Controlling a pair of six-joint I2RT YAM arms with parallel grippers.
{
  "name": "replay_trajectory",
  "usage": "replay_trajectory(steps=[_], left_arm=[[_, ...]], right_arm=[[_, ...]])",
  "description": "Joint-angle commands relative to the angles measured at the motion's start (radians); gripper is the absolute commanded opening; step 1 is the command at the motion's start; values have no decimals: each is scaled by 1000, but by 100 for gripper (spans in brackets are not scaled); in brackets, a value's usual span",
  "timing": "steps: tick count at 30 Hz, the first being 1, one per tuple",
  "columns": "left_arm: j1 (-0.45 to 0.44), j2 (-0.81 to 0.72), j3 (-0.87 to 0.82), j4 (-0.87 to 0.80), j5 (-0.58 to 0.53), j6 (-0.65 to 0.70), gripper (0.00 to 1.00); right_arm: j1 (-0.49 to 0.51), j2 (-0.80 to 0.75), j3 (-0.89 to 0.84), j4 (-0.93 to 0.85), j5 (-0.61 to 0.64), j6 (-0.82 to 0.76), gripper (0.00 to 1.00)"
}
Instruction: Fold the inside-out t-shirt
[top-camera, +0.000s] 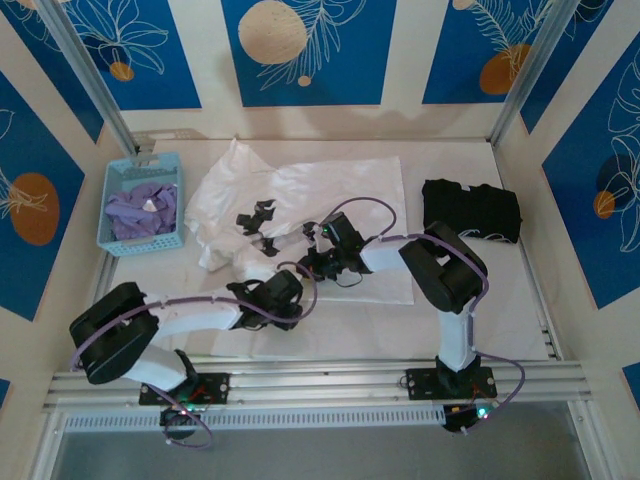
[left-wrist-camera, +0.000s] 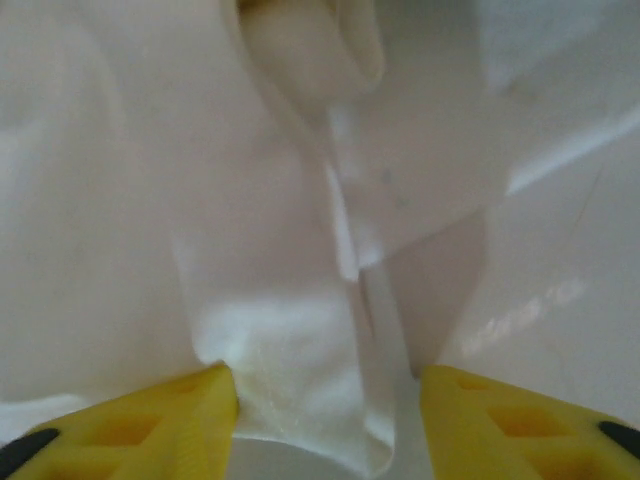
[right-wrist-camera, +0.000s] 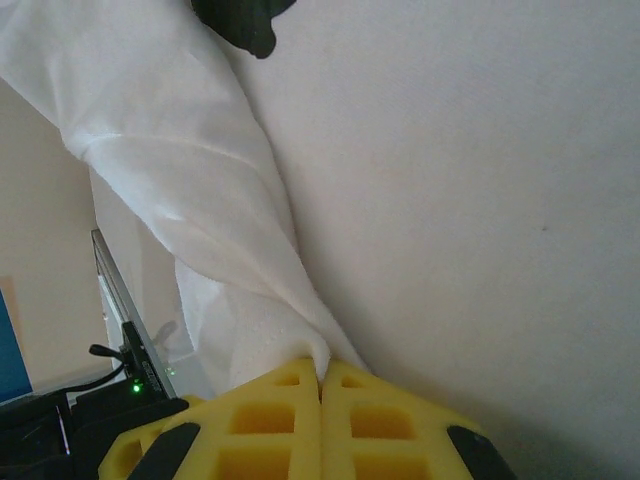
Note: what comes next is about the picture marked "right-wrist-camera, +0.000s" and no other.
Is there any folded black t-shirt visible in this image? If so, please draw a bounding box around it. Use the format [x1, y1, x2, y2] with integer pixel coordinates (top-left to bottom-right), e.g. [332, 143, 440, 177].
[188, 0, 279, 60]

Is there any long aluminium frame rail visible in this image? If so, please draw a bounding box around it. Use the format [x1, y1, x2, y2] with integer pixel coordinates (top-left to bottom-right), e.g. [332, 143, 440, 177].
[89, 227, 177, 401]

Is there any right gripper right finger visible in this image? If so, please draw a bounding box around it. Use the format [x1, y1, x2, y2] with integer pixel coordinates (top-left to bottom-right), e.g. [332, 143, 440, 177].
[319, 359, 516, 480]

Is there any thin black cable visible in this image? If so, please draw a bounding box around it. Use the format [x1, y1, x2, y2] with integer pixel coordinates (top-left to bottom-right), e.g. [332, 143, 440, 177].
[88, 343, 132, 391]

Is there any white t-shirt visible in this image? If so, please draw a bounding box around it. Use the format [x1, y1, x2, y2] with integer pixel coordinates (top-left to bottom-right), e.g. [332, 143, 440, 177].
[0, 0, 375, 401]

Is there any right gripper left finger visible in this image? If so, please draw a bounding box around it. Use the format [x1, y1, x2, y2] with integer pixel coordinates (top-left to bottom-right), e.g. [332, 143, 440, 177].
[99, 355, 321, 480]

